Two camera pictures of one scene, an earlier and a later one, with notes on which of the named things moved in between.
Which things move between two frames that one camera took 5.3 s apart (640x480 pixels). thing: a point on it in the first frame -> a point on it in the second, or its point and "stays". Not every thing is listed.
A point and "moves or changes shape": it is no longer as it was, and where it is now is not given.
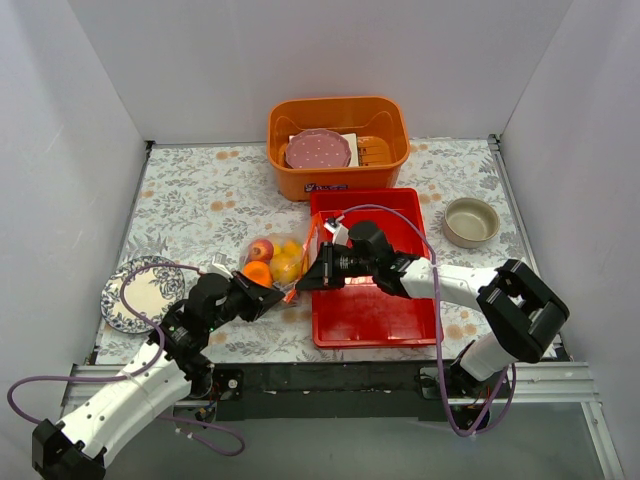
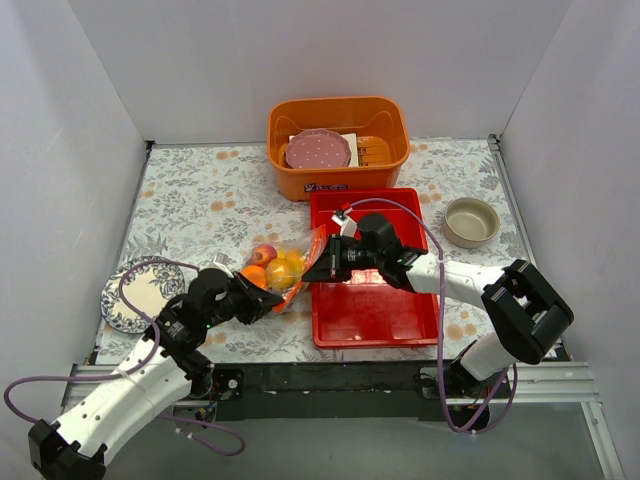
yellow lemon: (285, 268) stays
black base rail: (334, 392) stays
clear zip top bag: (279, 259) moves or changes shape
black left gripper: (247, 298) stays
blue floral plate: (152, 290) stays
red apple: (260, 249) moves or changes shape
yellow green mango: (291, 250) -> (294, 261)
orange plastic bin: (383, 143) stays
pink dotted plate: (318, 148) stays
